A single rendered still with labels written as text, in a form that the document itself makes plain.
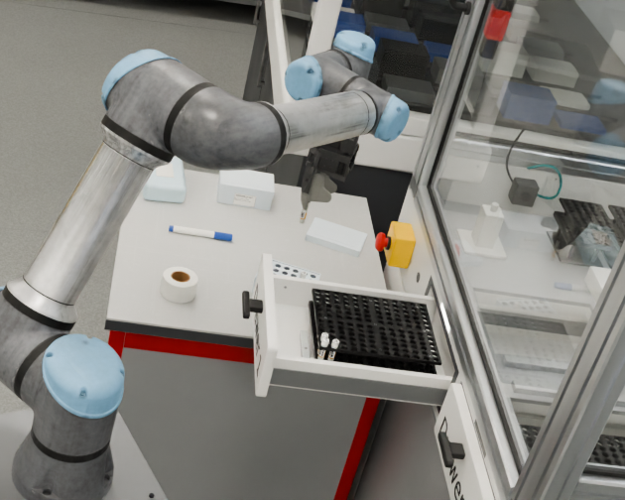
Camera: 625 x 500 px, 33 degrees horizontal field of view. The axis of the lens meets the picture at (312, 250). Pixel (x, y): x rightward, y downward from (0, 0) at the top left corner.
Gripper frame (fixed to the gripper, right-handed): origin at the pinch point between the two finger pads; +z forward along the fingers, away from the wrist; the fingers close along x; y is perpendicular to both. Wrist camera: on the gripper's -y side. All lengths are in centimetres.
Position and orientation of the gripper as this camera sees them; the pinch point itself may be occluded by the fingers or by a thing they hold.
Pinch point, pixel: (304, 200)
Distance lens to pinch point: 208.4
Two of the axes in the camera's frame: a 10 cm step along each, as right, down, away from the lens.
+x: 2.6, -4.7, 8.5
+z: -2.2, 8.2, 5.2
